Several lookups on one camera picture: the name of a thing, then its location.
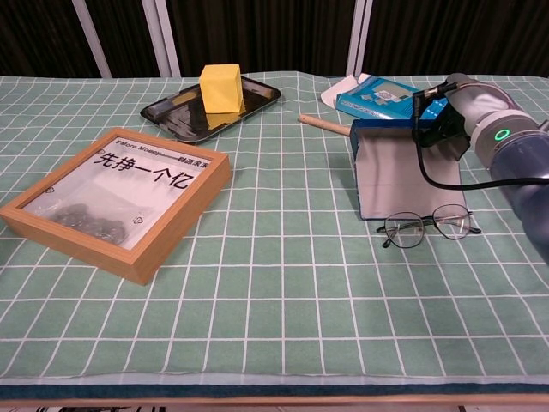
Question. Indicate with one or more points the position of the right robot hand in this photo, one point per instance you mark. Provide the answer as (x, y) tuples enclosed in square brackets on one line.
[(476, 103)]

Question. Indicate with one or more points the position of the dark blue glasses case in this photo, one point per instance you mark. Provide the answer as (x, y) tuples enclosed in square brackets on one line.
[(399, 180)]

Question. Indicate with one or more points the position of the black thin-rimmed eyeglasses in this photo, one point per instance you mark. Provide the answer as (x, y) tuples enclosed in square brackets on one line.
[(403, 234)]

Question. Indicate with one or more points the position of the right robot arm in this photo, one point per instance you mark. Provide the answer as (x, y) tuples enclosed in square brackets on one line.
[(527, 171)]

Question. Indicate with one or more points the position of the black pleated screen panel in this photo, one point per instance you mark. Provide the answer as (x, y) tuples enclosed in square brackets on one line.
[(124, 34), (266, 34), (38, 34), (463, 34)]

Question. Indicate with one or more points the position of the blue cardboard box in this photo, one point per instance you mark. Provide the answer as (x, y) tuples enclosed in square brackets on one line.
[(369, 103)]

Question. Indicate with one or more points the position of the wooden stick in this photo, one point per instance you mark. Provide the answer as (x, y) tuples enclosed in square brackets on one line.
[(321, 123)]

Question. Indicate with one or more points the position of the yellow block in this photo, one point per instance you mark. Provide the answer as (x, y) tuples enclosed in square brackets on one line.
[(221, 90)]

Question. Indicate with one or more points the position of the green checked tablecloth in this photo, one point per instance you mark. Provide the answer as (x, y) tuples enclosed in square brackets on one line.
[(274, 300)]

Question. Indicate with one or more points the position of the dark metal tray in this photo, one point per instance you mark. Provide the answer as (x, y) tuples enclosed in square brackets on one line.
[(180, 120)]

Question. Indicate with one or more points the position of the white double partition post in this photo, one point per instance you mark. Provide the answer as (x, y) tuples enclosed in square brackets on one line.
[(163, 38)]

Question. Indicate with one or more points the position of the wooden frame coin box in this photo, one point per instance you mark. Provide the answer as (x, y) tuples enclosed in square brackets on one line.
[(128, 184)]

